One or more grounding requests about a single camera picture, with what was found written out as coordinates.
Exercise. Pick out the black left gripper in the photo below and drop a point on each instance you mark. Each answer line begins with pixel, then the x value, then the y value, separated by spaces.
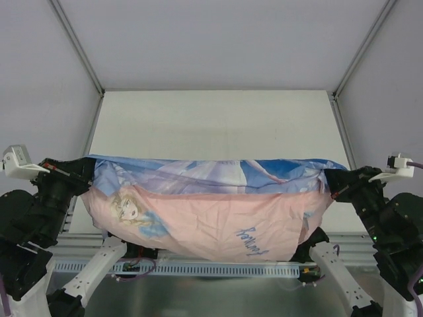
pixel 69 172

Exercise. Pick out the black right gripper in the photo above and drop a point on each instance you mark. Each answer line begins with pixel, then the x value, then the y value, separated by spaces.
pixel 350 181

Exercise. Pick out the blue and pink printed pillowcase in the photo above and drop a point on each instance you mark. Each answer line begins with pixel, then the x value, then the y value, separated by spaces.
pixel 219 210

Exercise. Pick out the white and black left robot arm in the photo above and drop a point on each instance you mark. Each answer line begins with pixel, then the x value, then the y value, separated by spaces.
pixel 30 224

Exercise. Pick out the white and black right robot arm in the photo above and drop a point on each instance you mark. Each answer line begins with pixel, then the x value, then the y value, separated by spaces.
pixel 395 228

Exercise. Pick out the aluminium mounting rail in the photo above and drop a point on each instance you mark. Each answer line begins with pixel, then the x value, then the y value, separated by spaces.
pixel 340 223

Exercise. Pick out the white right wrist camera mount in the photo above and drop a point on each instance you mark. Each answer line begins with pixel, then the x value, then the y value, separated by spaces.
pixel 399 167

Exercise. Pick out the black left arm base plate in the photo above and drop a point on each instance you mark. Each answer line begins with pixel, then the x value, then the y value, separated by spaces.
pixel 136 251

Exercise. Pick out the white slotted cable duct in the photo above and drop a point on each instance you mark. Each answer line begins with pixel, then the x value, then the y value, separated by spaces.
pixel 206 269

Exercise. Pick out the left aluminium frame post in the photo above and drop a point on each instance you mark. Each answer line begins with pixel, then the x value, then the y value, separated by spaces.
pixel 73 38

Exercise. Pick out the aluminium frame post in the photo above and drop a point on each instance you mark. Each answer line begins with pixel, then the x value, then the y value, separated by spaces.
pixel 372 33
pixel 73 38

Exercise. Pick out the right aluminium frame post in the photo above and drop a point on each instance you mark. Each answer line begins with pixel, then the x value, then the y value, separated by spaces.
pixel 372 33

